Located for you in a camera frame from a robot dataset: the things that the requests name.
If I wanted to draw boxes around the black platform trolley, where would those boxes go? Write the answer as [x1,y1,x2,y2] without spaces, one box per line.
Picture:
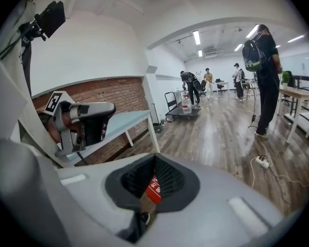
[164,91,202,121]

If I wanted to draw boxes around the large clear water bottle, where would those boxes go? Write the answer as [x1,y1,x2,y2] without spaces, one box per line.
[181,94,193,115]

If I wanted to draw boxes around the black office chair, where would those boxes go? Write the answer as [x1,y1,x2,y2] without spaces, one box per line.
[216,78,226,94]

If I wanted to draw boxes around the white desk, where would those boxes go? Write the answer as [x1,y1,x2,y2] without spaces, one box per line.
[213,80,231,95]

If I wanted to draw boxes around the thin white charging cable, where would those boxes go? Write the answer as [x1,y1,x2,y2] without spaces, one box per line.
[269,163,309,187]

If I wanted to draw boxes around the long white cable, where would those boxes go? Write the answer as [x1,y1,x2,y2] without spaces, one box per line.
[250,155,261,190]

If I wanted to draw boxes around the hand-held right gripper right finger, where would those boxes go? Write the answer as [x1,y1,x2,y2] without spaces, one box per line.
[146,152,284,247]

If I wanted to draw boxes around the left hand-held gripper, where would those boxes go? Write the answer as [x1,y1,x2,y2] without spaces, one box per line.
[44,91,117,157]

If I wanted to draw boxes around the person's light grey jacket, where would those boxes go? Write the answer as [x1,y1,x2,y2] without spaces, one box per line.
[0,0,67,247]

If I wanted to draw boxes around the white power strip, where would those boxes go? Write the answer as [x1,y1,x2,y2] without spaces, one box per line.
[254,156,271,169]

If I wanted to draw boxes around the grey metal rod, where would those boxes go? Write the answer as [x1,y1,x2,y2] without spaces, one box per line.
[151,103,160,126]

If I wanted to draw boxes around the black and green backpack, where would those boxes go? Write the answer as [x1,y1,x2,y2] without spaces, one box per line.
[242,39,268,72]

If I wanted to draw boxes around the red box with white print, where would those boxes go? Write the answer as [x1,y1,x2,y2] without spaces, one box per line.
[144,175,163,205]

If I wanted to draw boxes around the light blue table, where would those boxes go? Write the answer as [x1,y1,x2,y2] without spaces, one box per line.
[66,109,162,164]

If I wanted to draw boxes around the person's black shoe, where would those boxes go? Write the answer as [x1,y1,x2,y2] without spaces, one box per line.
[140,211,151,225]

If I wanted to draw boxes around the wooden table with white legs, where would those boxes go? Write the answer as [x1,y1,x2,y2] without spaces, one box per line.
[277,87,309,145]

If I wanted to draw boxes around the person's left forearm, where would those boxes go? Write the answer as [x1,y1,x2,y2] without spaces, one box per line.
[37,111,62,143]

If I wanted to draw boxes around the black chest-mounted device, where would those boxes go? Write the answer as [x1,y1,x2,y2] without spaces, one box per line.
[35,1,66,39]

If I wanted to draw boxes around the potted green plant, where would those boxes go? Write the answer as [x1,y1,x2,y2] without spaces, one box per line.
[281,70,292,89]

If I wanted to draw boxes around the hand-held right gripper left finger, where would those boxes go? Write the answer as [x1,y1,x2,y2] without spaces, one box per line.
[56,152,156,244]

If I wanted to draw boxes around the ceiling light panels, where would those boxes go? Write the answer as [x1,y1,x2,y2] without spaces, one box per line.
[192,24,305,58]

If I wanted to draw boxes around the person's left hand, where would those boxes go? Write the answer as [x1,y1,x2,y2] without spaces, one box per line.
[61,113,81,135]

